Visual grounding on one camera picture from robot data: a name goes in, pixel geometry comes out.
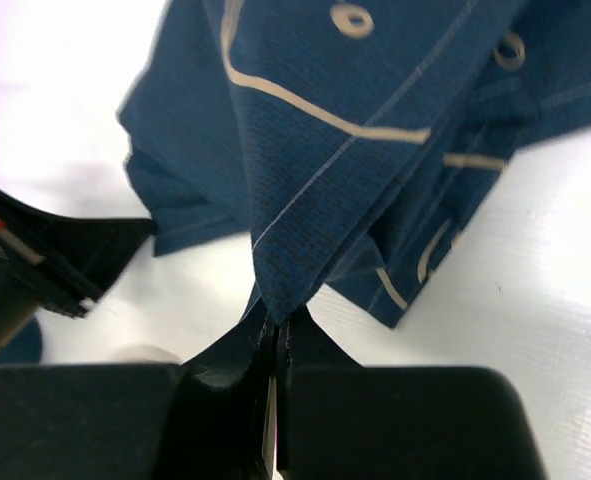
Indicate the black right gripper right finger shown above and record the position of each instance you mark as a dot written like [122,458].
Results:
[337,419]

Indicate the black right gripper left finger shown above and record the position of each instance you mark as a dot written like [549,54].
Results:
[204,419]

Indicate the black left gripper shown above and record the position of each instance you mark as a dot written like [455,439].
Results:
[96,249]

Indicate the dark blue patterned cloth napkin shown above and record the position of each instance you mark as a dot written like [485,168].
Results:
[353,140]

